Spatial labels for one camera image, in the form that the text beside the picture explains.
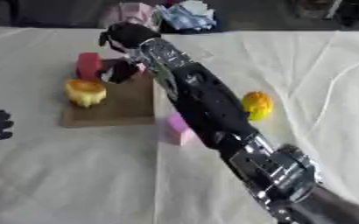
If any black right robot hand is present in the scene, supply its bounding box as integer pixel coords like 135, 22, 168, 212
96, 22, 163, 83

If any tan cardboard box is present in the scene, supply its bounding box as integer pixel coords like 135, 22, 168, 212
58, 58, 158, 129

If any pink bag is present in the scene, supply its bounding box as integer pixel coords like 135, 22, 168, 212
101, 2, 158, 30

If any red block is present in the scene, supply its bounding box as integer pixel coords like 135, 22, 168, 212
75, 52, 105, 81

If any blue and white bag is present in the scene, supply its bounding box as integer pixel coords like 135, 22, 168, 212
153, 0, 218, 32

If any yellow toy cake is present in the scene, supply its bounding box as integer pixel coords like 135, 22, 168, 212
63, 78, 108, 109

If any pink block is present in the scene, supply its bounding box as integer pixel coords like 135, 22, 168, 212
158, 112, 200, 146

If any yellow toy fruit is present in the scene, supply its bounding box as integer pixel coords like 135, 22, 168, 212
239, 90, 275, 122

